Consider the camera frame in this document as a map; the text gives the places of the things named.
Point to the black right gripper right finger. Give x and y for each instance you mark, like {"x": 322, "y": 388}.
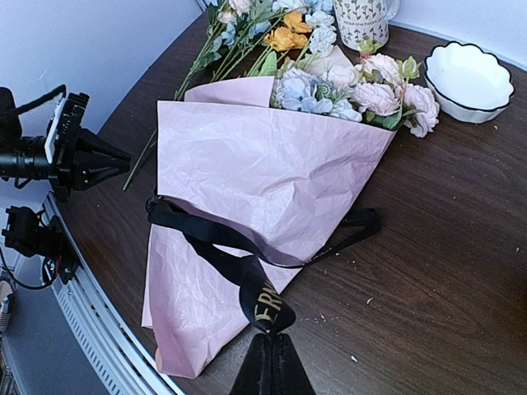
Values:
{"x": 289, "y": 375}

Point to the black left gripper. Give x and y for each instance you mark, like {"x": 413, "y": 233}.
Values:
{"x": 81, "y": 159}

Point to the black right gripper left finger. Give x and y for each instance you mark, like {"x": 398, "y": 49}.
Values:
{"x": 255, "y": 376}

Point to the pink wrapping paper sheet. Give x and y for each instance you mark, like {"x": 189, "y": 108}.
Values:
{"x": 246, "y": 196}

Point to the orange fake flower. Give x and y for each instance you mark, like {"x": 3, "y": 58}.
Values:
{"x": 292, "y": 33}

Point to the pile of fake flowers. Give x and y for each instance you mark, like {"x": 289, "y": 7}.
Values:
{"x": 236, "y": 29}

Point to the floral mug with yellow inside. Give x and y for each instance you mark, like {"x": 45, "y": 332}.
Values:
{"x": 360, "y": 20}

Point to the white scalloped bowl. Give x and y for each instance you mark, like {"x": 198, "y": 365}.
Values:
{"x": 469, "y": 84}

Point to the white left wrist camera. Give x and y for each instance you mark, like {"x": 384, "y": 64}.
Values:
{"x": 53, "y": 132}

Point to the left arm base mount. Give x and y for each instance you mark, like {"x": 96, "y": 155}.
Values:
{"x": 29, "y": 235}

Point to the aluminium front rail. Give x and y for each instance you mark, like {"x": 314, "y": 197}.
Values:
{"x": 119, "y": 359}

